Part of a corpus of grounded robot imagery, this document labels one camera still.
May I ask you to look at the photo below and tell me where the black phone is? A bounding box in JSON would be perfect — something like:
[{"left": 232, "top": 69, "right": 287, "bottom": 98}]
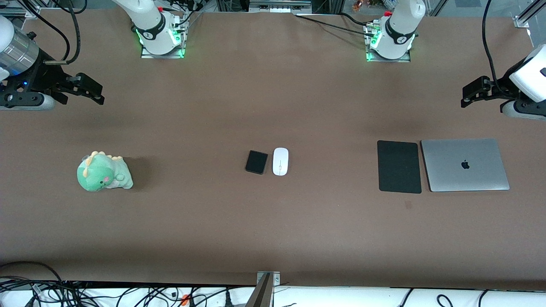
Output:
[{"left": 245, "top": 150, "right": 269, "bottom": 175}]

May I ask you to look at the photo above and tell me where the white computer mouse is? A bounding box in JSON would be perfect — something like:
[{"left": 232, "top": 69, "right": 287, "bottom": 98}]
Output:
[{"left": 273, "top": 148, "right": 289, "bottom": 176}]

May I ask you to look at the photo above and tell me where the black mouse pad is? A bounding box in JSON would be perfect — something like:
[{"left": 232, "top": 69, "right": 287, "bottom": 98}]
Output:
[{"left": 377, "top": 140, "right": 422, "bottom": 194}]

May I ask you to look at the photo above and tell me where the green dinosaur plush toy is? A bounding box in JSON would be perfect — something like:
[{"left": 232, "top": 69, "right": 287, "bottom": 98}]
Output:
[{"left": 77, "top": 151, "right": 134, "bottom": 192}]

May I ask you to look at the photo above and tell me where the silver closed laptop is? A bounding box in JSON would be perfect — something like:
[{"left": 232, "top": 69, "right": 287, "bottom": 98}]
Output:
[{"left": 421, "top": 138, "right": 511, "bottom": 192}]

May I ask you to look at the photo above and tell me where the grey power strip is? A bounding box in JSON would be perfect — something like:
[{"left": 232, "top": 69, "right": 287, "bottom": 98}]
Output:
[{"left": 249, "top": 0, "right": 313, "bottom": 13}]

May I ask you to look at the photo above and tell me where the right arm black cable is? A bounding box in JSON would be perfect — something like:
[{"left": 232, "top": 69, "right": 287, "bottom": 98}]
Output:
[{"left": 17, "top": 0, "right": 88, "bottom": 65}]

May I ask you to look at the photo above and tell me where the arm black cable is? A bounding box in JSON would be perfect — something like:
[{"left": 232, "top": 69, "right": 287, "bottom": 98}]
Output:
[
  {"left": 482, "top": 0, "right": 500, "bottom": 86},
  {"left": 17, "top": 0, "right": 88, "bottom": 65}
]

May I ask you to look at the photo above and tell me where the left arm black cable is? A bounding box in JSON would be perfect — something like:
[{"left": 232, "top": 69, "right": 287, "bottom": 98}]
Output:
[{"left": 482, "top": 0, "right": 500, "bottom": 86}]

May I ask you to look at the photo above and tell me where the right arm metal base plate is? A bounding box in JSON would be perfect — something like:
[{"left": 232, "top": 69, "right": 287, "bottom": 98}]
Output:
[{"left": 141, "top": 13, "right": 188, "bottom": 59}]

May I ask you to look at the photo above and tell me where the aluminium frame profile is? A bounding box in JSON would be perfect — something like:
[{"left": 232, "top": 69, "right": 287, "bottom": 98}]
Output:
[
  {"left": 514, "top": 0, "right": 546, "bottom": 28},
  {"left": 0, "top": 0, "right": 43, "bottom": 18}
]

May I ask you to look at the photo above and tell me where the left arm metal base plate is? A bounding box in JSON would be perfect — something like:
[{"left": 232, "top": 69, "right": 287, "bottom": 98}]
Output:
[{"left": 365, "top": 21, "right": 412, "bottom": 63}]

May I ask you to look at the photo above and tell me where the short black table cable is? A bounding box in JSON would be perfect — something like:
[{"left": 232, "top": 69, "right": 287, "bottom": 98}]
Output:
[{"left": 340, "top": 12, "right": 372, "bottom": 27}]

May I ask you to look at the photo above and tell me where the long black table cable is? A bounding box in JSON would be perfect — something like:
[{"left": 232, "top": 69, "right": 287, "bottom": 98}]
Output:
[{"left": 294, "top": 15, "right": 376, "bottom": 35}]

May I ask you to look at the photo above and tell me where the black looped floor cable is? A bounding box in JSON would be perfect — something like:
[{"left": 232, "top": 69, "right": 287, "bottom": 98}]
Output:
[{"left": 0, "top": 261, "right": 64, "bottom": 295}]

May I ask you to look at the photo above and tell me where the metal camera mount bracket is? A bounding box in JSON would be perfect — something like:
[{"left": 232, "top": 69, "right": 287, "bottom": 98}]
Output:
[{"left": 245, "top": 271, "right": 281, "bottom": 307}]

